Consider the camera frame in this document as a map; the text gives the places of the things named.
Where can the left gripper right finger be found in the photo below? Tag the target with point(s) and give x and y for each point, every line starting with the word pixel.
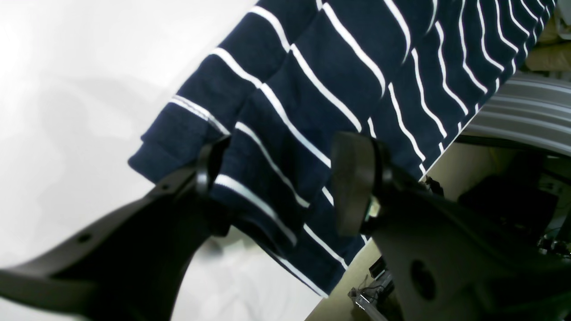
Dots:
pixel 447 263

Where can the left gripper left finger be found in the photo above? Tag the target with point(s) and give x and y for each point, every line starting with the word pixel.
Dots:
pixel 129 265

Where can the navy white-striped T-shirt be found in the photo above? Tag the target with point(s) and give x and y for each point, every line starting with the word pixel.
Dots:
pixel 292 73

